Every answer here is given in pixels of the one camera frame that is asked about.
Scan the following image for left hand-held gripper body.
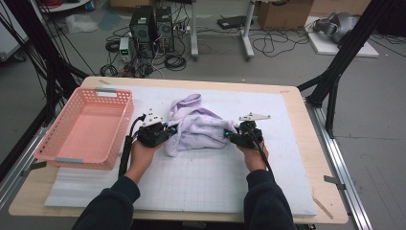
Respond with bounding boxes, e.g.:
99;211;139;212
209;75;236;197
137;108;173;148

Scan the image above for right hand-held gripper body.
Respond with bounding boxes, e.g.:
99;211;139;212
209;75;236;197
228;112;272;150

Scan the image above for lilac patterned cloth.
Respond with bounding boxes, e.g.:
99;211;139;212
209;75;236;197
164;93;238;157

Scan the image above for pink plastic basket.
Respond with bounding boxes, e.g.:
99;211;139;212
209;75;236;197
33;86;135;171

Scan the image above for person's right hand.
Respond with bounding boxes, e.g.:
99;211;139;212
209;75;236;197
240;143;270;173

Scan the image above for person's left hand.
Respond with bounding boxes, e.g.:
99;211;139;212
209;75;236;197
124;140;164;185

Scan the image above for white foam mat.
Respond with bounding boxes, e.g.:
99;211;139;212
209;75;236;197
44;84;318;217

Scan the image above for grey bench power supply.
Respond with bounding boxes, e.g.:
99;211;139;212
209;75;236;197
119;36;132;64

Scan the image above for small black computer tower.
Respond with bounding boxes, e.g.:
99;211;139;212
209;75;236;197
154;6;175;54

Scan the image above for white desk leg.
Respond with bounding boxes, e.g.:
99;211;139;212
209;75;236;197
240;0;257;61
190;0;199;61

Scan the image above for large black computer tower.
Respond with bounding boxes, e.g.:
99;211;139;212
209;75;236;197
128;5;157;60

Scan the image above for flat black device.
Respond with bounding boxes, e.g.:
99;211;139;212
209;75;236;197
216;14;255;31

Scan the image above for white floor board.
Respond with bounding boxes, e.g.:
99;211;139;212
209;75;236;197
304;15;380;58

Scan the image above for large cardboard box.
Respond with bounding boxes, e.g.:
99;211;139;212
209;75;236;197
257;0;315;32

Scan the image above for clear plastic bag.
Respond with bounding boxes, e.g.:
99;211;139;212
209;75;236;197
65;12;100;35

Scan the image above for grey robot head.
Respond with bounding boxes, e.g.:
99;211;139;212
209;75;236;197
312;11;360;44

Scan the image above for white round table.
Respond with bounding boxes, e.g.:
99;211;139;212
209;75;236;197
37;0;92;13

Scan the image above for white cabinet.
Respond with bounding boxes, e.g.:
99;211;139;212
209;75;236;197
0;0;30;61

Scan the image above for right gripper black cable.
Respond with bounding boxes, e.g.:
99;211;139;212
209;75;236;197
247;127;274;175

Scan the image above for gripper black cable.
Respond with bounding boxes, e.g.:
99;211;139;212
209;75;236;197
247;127;274;175
118;114;147;178

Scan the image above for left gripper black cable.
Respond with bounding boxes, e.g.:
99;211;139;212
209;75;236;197
118;114;147;178

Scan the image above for coiled black cable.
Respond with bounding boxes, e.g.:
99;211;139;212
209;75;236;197
164;52;188;72

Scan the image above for aluminium rail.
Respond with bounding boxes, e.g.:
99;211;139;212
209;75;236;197
0;126;49;210
304;99;373;230

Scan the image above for loose black floor cables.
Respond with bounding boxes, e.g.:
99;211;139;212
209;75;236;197
252;28;310;58

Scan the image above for grey metal bracket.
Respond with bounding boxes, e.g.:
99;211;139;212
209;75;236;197
20;160;48;177
324;174;348;191

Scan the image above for black metal frame stand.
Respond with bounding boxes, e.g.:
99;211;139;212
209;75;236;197
0;0;90;183
296;0;406;139

